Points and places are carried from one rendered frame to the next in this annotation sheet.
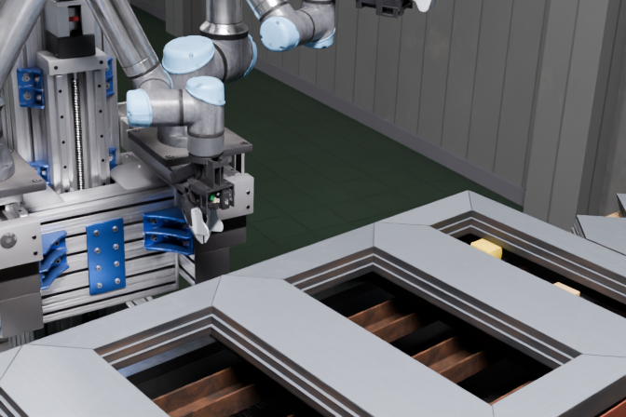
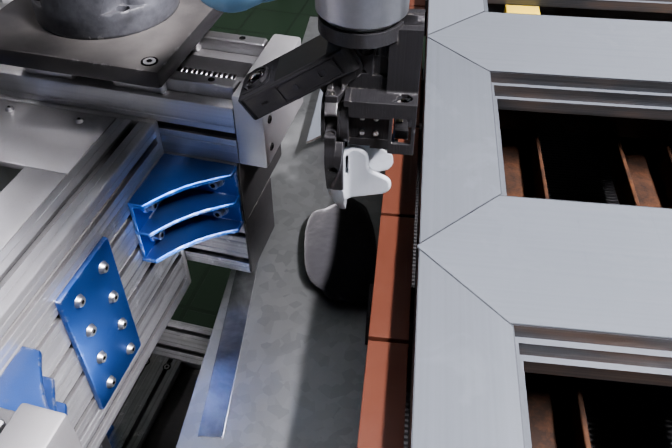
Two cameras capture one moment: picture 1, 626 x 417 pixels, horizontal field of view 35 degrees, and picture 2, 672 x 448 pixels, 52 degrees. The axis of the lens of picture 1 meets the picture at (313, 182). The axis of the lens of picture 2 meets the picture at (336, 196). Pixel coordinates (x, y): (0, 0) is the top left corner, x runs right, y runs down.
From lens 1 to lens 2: 169 cm
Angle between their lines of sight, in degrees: 40
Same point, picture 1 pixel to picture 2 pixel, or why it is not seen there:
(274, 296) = (549, 236)
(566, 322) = not seen: outside the picture
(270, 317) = (619, 283)
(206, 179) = (390, 76)
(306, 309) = (623, 229)
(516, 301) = not seen: outside the picture
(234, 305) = (539, 298)
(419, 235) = (500, 28)
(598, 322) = not seen: outside the picture
